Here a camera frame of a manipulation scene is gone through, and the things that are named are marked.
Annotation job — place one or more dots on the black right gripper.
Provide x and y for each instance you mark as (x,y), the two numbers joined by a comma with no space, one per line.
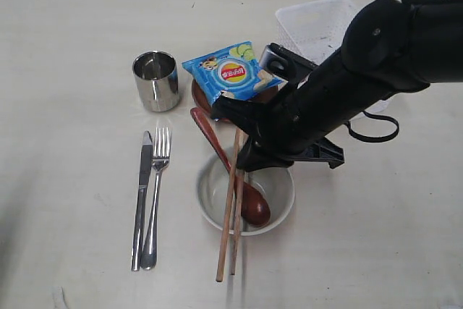
(295,128)

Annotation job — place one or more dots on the brown wooden plate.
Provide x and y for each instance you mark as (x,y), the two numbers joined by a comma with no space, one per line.
(201,101)

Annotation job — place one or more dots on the silver metal fork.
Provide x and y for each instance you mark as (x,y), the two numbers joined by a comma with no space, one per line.
(159,161)

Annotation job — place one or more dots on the blue chips bag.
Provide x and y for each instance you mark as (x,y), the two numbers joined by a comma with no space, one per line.
(233,71)

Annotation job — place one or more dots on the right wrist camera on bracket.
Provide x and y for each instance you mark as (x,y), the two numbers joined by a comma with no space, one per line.
(281,62)

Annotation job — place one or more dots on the wooden chopstick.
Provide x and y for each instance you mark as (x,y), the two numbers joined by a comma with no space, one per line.
(228,209)
(237,220)

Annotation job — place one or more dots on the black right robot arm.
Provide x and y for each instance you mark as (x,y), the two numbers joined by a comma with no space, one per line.
(390,47)

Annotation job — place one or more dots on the white perforated plastic basket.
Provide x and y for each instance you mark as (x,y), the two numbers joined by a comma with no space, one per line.
(314,30)

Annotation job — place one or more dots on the dark red wooden spoon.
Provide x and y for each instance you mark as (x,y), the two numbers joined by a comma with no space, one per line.
(255,209)

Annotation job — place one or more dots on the white speckled ceramic bowl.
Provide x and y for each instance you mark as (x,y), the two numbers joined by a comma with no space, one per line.
(275,184)

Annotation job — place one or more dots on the silver table knife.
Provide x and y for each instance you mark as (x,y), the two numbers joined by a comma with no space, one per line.
(146,156)

